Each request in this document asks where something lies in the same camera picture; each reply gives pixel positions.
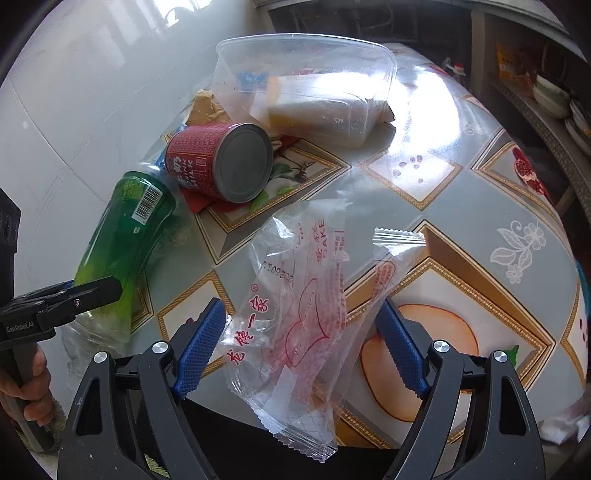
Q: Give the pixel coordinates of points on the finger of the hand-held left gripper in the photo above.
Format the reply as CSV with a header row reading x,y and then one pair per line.
x,y
92,290
64,284

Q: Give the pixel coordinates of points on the red milk can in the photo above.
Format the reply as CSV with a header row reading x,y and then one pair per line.
x,y
203,152

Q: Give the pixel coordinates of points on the bottle with red cap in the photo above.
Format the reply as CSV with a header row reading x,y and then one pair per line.
x,y
457,68

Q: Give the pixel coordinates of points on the blue snack wrapper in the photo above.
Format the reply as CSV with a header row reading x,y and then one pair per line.
x,y
247,79

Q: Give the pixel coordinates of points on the orange snack packet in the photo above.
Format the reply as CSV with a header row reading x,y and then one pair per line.
x,y
505,62

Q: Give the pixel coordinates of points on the white plastic bag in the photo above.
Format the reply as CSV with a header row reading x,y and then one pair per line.
x,y
563,424

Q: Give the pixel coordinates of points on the clear plastic cake wrapper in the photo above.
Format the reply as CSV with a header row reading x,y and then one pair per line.
x,y
300,323

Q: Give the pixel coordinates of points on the green plastic bottle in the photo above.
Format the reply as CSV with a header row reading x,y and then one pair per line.
x,y
124,230

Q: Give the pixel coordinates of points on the stack of plates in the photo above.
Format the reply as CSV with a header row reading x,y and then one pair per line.
x,y
579,124

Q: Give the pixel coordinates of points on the brown paper bag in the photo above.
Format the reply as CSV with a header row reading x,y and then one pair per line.
x,y
205,110

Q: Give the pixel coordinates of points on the stack of bowls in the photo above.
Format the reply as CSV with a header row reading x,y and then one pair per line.
x,y
551,97

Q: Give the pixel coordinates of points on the clear plastic container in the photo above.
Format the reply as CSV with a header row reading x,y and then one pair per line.
x,y
295,60

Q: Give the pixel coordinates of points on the fruit print tablecloth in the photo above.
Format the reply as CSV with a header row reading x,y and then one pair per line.
x,y
452,184

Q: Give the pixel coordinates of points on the orange medicine box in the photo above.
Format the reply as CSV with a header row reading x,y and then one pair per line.
x,y
314,104

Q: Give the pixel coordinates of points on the dark cloth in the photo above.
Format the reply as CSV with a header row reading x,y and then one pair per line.
x,y
240,454

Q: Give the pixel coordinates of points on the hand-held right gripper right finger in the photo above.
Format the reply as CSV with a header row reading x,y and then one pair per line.
x,y
397,350

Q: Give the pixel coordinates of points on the person's left hand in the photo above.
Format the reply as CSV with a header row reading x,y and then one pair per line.
x,y
39,383

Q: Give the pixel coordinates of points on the red plastic packet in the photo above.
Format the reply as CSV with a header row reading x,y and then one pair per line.
x,y
196,201

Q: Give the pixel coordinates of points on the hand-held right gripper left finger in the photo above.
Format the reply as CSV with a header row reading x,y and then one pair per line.
x,y
203,346

